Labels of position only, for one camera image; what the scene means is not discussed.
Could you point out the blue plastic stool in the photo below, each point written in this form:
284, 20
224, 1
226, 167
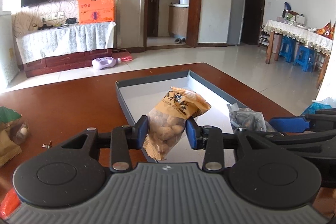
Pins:
305, 57
287, 48

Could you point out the green chip bag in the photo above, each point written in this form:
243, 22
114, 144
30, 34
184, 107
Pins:
8, 115

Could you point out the tan brown snack packet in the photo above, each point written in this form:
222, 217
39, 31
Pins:
8, 149

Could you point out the small silver candy wrapper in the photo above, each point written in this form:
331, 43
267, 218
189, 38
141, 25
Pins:
48, 145

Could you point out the clear sunflower seed bag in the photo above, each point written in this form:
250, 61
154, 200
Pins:
243, 118

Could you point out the wooden dining table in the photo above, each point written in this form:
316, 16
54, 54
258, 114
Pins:
310, 39

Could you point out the red long snack packet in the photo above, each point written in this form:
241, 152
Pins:
9, 204

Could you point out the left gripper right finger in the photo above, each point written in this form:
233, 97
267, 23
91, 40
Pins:
213, 141

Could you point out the blue plastic bag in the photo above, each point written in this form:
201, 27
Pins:
328, 103

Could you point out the orange gift box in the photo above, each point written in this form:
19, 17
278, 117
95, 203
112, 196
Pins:
96, 11

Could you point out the orange peanut snack bag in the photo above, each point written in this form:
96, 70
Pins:
167, 120

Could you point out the kitchen counter cabinet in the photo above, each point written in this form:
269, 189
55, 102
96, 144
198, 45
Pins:
178, 20

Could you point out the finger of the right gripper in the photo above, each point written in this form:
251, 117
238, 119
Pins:
308, 128

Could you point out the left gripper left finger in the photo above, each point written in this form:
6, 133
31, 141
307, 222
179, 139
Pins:
88, 144

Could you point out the purple white floor toy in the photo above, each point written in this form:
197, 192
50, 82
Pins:
105, 62

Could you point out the grey refrigerator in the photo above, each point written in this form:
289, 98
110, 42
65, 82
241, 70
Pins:
236, 22

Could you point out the white lace cabinet cloth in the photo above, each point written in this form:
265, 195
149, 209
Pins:
66, 40

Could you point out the dark wood TV cabinet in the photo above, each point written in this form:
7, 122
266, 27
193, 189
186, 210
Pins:
64, 62

